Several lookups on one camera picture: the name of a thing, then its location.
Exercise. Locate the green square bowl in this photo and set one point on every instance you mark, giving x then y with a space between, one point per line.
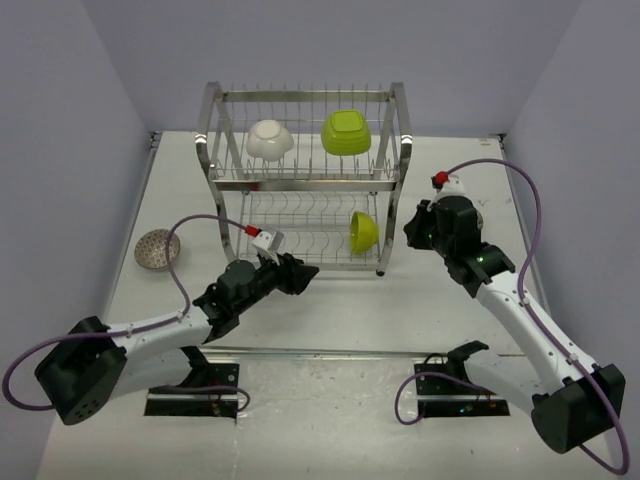
346 133

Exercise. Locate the white scalloped bowl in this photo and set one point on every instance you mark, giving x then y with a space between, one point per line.
269 140

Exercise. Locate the stainless steel dish rack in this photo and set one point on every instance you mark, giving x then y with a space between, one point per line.
309 195

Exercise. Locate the brown patterned bowl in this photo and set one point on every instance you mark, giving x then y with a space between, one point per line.
154 252

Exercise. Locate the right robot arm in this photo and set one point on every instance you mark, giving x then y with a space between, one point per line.
570 398

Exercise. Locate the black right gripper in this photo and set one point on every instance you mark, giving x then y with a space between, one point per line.
413 229

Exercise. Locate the aluminium table rail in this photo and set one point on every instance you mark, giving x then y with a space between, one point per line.
219 351

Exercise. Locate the green round bowl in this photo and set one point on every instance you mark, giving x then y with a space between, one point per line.
364 232

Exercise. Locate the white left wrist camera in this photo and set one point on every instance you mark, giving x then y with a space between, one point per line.
267 243

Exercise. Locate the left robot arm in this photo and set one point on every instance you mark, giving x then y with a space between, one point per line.
97 363

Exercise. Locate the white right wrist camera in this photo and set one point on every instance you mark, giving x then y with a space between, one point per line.
447 184

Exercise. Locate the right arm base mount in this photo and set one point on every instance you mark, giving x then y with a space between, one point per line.
442 398

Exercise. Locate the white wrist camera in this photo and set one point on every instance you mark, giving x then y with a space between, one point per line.
447 184
267 243

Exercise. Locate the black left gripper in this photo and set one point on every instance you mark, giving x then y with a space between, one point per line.
292 273

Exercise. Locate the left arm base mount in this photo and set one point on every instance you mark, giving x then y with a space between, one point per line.
209 390

